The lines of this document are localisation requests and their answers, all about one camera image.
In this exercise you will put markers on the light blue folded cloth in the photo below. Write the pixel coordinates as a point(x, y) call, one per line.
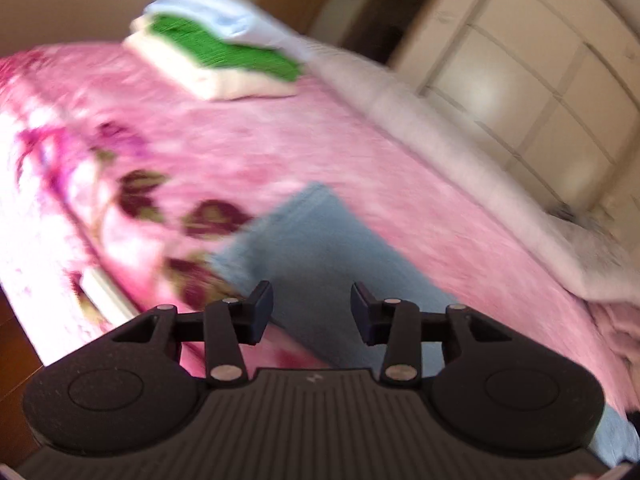
point(225, 15)

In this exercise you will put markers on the pink floral blanket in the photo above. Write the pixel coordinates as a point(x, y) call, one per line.
point(250, 135)

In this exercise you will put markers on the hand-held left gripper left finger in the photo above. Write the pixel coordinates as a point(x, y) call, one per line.
point(262, 310)

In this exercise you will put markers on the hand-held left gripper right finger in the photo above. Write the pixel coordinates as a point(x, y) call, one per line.
point(361, 310)

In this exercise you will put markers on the white blanket label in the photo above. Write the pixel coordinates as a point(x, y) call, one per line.
point(107, 292)

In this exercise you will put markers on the green folded cloth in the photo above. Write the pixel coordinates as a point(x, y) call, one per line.
point(225, 52)

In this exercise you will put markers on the striped white quilt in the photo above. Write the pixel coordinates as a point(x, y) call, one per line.
point(475, 185)

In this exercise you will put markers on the purple pillow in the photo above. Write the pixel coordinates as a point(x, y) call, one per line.
point(617, 330)

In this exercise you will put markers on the wooden door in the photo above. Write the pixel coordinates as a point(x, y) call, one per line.
point(370, 20)

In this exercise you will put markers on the cream folded cloth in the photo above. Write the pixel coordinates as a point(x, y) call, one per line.
point(200, 80)

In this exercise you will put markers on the blue denim jeans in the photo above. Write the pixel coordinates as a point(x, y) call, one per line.
point(310, 250)

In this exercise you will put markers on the cream wardrobe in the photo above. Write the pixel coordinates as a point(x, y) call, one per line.
point(525, 85)

